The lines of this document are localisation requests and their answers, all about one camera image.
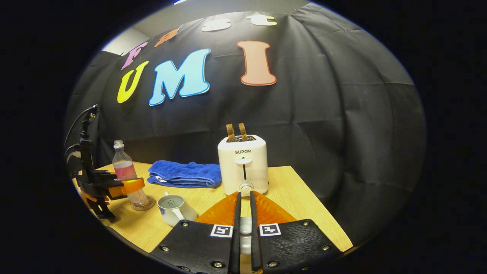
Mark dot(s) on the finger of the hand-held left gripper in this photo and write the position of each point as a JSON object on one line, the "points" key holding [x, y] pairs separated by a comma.
{"points": [[106, 174], [131, 186]]}

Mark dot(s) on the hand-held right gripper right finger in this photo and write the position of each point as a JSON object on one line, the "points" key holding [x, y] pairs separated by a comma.
{"points": [[255, 243]]}

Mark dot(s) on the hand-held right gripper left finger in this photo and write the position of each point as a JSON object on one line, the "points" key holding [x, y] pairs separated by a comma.
{"points": [[235, 247]]}

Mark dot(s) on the white teacup lid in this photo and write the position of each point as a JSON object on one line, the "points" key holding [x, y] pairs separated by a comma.
{"points": [[245, 232]]}

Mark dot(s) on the clear plastic water bottle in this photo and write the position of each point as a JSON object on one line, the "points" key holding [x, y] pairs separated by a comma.
{"points": [[125, 171]]}

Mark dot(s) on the round brown coaster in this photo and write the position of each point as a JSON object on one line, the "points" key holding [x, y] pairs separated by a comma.
{"points": [[146, 204]]}

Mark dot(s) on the white blue patterned teacup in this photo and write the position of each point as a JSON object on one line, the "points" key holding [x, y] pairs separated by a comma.
{"points": [[175, 211]]}

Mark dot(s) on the folded blue towel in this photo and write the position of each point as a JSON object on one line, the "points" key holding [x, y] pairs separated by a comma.
{"points": [[186, 175]]}

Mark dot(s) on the white toaster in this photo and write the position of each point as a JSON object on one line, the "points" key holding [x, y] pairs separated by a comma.
{"points": [[243, 167]]}

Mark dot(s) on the brown bread slice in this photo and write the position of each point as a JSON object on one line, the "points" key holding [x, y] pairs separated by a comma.
{"points": [[243, 132], [231, 133]]}

